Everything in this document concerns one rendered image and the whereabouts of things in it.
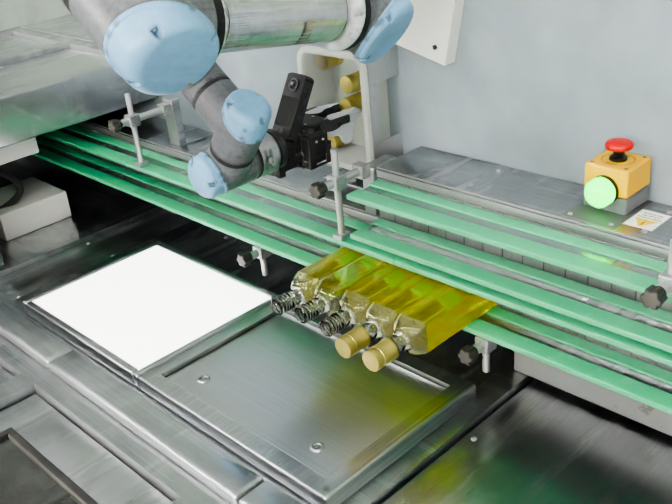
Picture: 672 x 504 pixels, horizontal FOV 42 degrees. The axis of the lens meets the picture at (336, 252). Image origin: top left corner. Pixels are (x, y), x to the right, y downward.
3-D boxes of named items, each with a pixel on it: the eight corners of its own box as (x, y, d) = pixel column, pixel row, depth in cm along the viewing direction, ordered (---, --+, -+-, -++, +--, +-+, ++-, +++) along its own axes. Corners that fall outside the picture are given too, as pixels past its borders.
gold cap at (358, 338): (355, 341, 135) (335, 354, 133) (353, 322, 134) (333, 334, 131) (371, 349, 133) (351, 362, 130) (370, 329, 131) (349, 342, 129)
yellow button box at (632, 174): (608, 189, 135) (582, 205, 131) (610, 143, 132) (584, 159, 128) (650, 199, 131) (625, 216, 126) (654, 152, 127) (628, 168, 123)
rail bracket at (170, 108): (196, 141, 208) (115, 171, 195) (184, 72, 201) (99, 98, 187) (208, 144, 205) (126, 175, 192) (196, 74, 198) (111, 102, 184)
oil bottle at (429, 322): (473, 294, 147) (388, 351, 134) (472, 264, 144) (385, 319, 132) (501, 304, 143) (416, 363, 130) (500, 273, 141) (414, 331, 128)
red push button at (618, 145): (598, 163, 128) (599, 141, 126) (612, 155, 130) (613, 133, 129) (623, 169, 125) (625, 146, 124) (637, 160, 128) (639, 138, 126)
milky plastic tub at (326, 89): (338, 144, 177) (307, 158, 171) (327, 34, 166) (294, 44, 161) (403, 161, 165) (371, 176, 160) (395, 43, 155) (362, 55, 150)
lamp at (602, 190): (590, 200, 130) (579, 207, 128) (591, 171, 127) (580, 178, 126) (617, 207, 127) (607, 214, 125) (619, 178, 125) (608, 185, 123)
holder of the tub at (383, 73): (342, 168, 179) (315, 181, 174) (330, 34, 167) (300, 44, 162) (405, 186, 168) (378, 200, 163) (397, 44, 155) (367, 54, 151)
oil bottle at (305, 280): (373, 257, 162) (288, 305, 149) (371, 230, 160) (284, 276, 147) (396, 265, 158) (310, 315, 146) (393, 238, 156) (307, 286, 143)
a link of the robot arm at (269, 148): (233, 133, 150) (264, 142, 144) (253, 125, 152) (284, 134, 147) (238, 173, 153) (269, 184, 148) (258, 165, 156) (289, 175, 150)
